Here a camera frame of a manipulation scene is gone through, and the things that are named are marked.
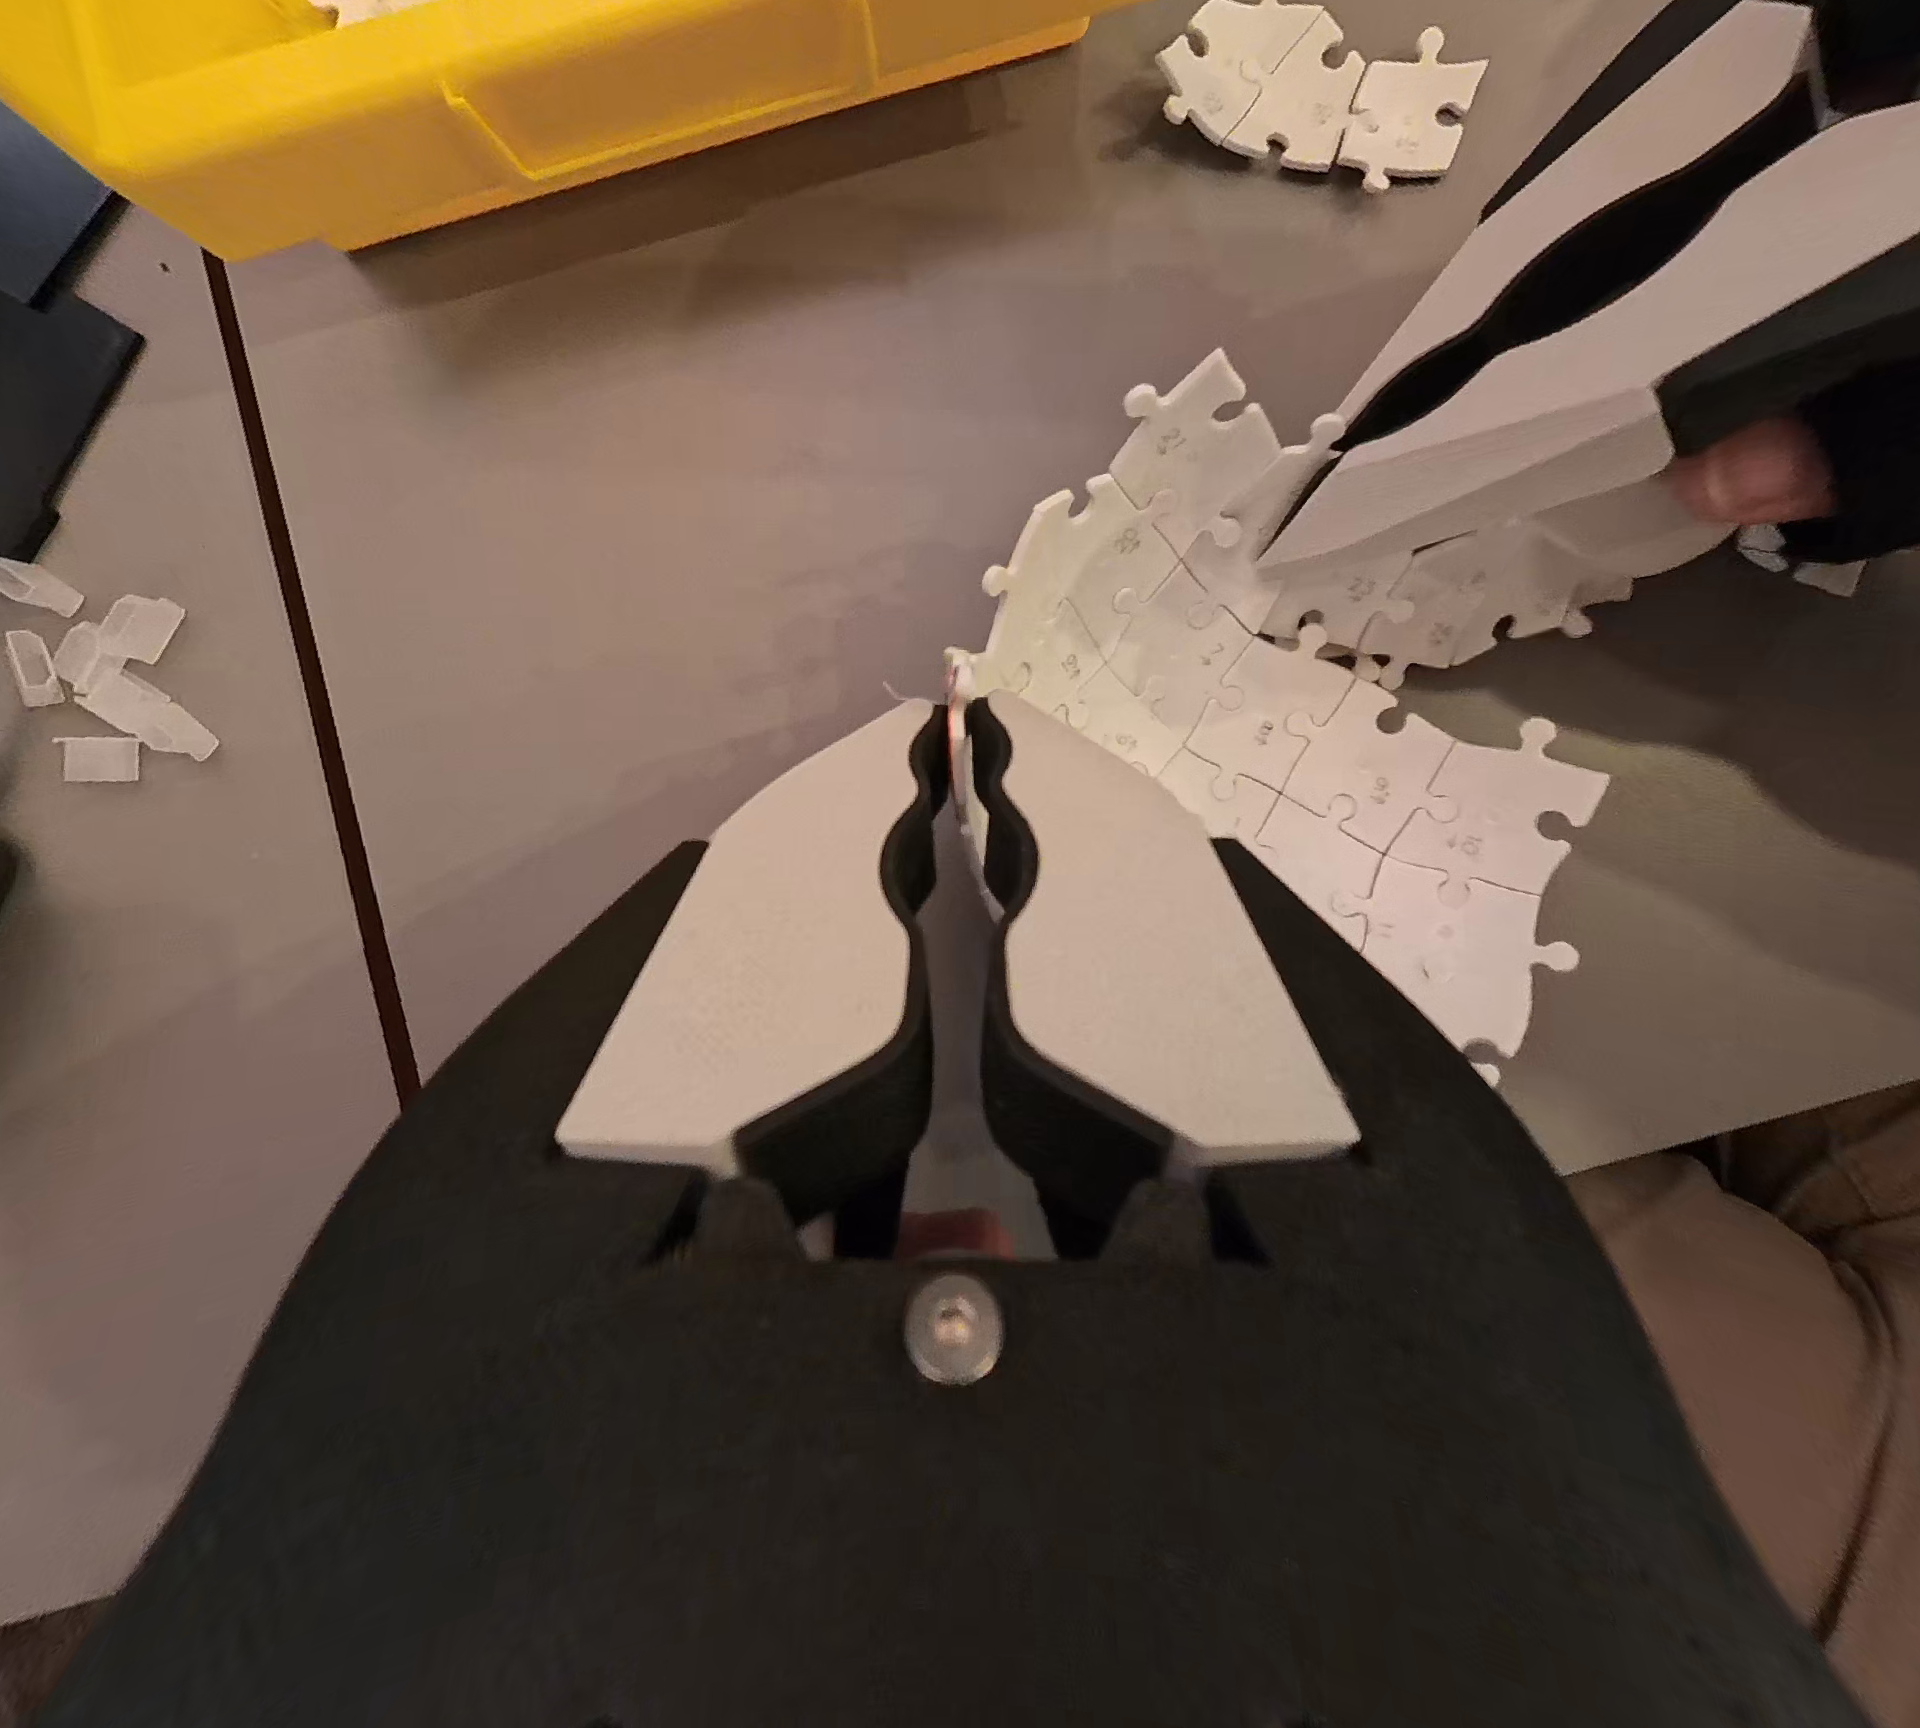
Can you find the assembled white puzzle ball section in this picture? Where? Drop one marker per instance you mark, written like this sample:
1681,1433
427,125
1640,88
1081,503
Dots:
1353,785

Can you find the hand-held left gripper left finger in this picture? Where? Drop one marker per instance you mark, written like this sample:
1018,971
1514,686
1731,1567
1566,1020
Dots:
747,995

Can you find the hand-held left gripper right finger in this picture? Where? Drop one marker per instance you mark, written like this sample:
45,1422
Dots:
1169,995

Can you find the curved white puzzle strip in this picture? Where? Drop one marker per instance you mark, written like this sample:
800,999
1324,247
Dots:
1186,438

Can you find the person's left hand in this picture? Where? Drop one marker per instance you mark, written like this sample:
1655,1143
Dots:
947,1235

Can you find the person's right hand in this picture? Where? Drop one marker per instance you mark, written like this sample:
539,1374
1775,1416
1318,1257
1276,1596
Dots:
1743,475

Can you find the three-piece joined puzzle strip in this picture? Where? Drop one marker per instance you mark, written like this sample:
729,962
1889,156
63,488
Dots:
1303,94

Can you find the yellow plastic bin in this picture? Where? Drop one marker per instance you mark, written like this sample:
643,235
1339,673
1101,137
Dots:
675,94

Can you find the black flat pad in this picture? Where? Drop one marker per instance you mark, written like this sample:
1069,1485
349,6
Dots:
63,410

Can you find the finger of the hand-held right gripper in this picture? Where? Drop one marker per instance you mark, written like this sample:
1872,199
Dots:
1620,137
1574,410

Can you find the pile of clear plastic clips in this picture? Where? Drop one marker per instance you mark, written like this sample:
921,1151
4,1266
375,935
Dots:
125,676

